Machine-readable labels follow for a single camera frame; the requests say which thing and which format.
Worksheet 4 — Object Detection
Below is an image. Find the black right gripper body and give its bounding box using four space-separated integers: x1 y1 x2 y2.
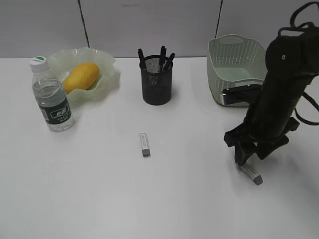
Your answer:
224 73 312 147

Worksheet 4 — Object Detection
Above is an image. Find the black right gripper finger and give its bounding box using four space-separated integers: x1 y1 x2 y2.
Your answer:
256 135 289 160
234 142 256 166

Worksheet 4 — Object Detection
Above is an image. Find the white eraser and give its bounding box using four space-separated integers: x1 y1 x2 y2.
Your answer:
239 162 263 186
139 133 151 157

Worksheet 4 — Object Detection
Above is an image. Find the black marker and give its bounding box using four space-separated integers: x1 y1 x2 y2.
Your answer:
159 45 166 72
138 48 147 71
162 53 175 72

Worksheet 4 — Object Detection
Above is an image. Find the yellow mango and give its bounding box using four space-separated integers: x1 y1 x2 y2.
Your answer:
62 62 100 94

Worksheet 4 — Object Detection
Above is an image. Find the clear water bottle green label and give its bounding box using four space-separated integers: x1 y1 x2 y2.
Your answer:
29 56 74 131

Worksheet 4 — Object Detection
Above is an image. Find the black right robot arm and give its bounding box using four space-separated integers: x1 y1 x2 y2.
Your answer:
222 27 319 166

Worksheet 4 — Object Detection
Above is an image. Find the pale green plastic basket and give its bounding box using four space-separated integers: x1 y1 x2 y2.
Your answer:
207 34 267 106

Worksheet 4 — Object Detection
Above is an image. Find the black mesh pen holder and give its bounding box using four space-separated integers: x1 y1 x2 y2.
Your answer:
140 55 173 106

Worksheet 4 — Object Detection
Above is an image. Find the translucent green wavy plate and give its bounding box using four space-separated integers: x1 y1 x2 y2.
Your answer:
47 47 115 101

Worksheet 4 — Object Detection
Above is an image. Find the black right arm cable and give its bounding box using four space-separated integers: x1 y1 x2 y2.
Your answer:
277 1 319 125

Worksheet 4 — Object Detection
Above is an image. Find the black wall cable right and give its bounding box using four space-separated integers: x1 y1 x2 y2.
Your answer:
214 0 223 38

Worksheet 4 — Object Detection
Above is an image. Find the black wall cable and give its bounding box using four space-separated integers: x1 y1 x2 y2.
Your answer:
214 0 223 38
78 0 91 48

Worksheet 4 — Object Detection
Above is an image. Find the black wall cable left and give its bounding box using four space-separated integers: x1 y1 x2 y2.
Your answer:
78 0 91 48

